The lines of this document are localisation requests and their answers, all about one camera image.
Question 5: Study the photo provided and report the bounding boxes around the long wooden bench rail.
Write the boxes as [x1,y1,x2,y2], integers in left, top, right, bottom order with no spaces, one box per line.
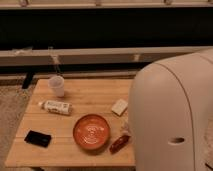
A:
[0,46,213,67]

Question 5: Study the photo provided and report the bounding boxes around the black rectangular pouch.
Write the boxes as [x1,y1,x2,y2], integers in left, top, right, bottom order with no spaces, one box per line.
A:
[24,130,52,147]

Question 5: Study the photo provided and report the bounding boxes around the translucent plastic cup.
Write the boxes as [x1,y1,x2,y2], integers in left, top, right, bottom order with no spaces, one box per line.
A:
[48,75,65,97]

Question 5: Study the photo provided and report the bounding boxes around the white plastic bottle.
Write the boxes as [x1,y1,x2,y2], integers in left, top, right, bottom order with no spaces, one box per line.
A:
[38,100,71,115]

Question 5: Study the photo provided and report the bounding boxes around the orange bowl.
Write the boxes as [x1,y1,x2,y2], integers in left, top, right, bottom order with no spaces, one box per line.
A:
[73,114,110,151]

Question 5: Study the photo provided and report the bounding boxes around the white sponge block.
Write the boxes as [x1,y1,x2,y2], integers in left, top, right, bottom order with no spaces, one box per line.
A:
[111,99,128,116]

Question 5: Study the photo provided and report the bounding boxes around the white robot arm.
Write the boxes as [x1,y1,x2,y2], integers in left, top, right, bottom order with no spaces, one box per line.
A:
[128,49,213,171]

